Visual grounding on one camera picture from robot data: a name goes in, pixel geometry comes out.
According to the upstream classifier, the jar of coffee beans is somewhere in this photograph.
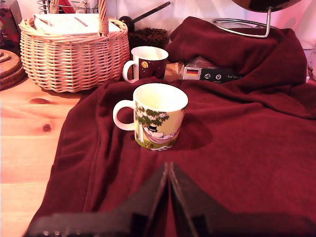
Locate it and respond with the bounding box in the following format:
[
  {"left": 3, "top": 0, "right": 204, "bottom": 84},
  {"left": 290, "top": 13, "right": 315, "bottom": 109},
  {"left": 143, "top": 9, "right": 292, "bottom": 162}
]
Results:
[{"left": 127, "top": 27, "right": 170, "bottom": 51}]

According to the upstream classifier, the black coffee scoop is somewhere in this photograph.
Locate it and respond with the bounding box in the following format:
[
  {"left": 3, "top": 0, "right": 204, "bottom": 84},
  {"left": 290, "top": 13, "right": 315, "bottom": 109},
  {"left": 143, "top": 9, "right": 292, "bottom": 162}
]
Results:
[{"left": 118, "top": 1, "right": 171, "bottom": 32}]

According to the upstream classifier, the dark red fleece cloth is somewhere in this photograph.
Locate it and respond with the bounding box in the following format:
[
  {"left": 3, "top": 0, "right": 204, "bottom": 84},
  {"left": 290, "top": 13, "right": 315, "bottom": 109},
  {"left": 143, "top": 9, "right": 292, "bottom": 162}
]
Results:
[{"left": 24, "top": 16, "right": 316, "bottom": 237}]

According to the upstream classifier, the cartoon hammock print mug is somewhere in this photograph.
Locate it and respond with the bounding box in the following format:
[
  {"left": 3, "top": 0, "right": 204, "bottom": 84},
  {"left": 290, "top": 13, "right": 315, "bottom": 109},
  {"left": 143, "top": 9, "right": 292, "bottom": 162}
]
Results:
[{"left": 113, "top": 82, "right": 189, "bottom": 152}]

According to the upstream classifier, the small tan cardboard box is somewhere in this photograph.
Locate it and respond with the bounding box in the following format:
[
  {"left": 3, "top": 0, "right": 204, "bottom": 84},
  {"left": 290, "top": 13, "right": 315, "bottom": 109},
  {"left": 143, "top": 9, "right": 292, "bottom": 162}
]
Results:
[{"left": 164, "top": 62, "right": 185, "bottom": 82}]

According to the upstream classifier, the box with German flag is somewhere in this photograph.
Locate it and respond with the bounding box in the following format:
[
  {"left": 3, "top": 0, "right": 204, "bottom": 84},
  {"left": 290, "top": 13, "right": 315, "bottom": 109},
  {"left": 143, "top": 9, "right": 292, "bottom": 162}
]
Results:
[{"left": 179, "top": 56, "right": 245, "bottom": 84}]

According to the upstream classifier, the round cork trivet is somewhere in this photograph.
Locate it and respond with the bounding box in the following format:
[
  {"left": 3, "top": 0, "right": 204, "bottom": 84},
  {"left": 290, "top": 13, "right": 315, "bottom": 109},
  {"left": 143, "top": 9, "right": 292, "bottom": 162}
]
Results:
[
  {"left": 0, "top": 68, "right": 27, "bottom": 91},
  {"left": 0, "top": 48, "right": 23, "bottom": 79}
]

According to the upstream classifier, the white tin can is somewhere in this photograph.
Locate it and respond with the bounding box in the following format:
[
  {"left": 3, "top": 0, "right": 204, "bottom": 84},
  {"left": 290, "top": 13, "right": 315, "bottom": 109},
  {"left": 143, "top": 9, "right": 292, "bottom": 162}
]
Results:
[{"left": 302, "top": 40, "right": 316, "bottom": 82}]

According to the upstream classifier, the cork globe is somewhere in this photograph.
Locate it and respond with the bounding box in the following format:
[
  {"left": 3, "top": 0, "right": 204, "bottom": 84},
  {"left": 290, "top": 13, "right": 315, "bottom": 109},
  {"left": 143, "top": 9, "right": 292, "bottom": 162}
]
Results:
[{"left": 231, "top": 0, "right": 303, "bottom": 13}]

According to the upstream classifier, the dark patterned box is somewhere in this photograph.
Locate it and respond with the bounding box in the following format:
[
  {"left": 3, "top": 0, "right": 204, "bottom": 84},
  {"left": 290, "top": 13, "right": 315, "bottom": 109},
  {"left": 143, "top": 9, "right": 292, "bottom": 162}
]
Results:
[{"left": 0, "top": 0, "right": 22, "bottom": 54}]

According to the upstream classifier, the dark red mug white handle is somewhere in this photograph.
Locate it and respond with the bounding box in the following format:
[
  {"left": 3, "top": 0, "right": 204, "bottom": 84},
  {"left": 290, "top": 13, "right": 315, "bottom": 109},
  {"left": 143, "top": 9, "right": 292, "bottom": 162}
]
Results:
[{"left": 122, "top": 46, "right": 169, "bottom": 84}]

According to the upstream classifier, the wicker basket with handle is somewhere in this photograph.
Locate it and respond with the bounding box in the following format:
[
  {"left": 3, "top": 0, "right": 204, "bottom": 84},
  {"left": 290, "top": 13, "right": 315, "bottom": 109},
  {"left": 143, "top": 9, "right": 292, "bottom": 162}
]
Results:
[{"left": 18, "top": 0, "right": 131, "bottom": 93}]

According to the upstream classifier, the wire utensil rack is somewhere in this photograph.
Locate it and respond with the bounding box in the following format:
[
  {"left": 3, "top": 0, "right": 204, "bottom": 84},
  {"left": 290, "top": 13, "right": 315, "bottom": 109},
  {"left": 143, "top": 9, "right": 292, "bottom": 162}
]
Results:
[{"left": 37, "top": 0, "right": 99, "bottom": 14}]

